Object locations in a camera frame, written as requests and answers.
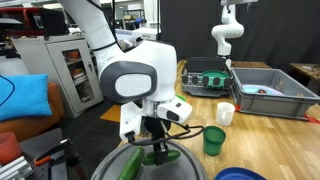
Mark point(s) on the light blue plate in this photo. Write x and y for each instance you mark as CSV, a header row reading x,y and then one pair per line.
x,y
251,89

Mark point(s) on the green plate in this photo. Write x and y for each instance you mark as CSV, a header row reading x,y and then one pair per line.
x,y
213,74

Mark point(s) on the black curtain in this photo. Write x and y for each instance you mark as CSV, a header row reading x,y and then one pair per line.
x,y
283,30

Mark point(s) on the dark grey work stand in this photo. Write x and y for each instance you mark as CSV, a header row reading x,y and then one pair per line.
x,y
43,141

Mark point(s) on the orange floor mat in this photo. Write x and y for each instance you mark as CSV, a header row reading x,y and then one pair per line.
x,y
111,115

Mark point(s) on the grey plastic bin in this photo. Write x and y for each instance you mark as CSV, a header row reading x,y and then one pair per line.
x,y
266,107

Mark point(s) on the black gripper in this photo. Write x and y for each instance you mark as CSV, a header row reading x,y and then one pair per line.
x,y
156,128

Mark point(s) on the white plastic cup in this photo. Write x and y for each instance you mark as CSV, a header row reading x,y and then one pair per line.
x,y
225,116

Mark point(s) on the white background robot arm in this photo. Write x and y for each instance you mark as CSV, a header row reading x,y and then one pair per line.
x,y
226,31

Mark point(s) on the large grey plate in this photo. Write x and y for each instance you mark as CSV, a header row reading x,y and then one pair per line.
x,y
186,170

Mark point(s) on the aluminium extrusion profiles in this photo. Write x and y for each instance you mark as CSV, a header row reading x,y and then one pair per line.
x,y
15,170

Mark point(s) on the red cup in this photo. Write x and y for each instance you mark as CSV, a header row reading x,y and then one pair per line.
x,y
8,148

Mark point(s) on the clear plastic storage box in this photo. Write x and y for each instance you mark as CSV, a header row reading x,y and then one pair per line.
x,y
146,33

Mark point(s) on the light green cucumber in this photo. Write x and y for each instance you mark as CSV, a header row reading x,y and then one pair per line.
x,y
132,165

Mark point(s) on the orange sofa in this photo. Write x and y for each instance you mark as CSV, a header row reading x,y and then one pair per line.
x,y
30,126

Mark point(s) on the wooden side table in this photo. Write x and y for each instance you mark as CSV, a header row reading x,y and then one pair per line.
x,y
305,70

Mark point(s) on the red metal shelf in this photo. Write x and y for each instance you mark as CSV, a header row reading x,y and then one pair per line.
x,y
20,11

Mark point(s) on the blue pillow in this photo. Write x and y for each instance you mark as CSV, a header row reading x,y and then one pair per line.
x,y
25,96

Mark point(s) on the green plastic cup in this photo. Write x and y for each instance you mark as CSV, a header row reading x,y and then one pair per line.
x,y
213,143

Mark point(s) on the small brown food item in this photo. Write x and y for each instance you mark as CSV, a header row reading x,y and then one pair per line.
x,y
262,91

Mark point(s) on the dark grey dish rack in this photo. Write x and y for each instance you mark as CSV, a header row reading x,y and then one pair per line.
x,y
203,63

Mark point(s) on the grey metal cabinet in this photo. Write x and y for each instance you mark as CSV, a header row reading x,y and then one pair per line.
x,y
36,53

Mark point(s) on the blue bowl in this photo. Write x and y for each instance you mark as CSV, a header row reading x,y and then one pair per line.
x,y
238,175

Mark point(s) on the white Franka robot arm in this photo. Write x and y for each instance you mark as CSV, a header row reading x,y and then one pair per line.
x,y
146,60

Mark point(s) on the dark green zucchini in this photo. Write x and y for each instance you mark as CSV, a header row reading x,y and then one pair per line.
x,y
173,155

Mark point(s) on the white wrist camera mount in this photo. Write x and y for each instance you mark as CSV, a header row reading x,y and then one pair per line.
x,y
130,121

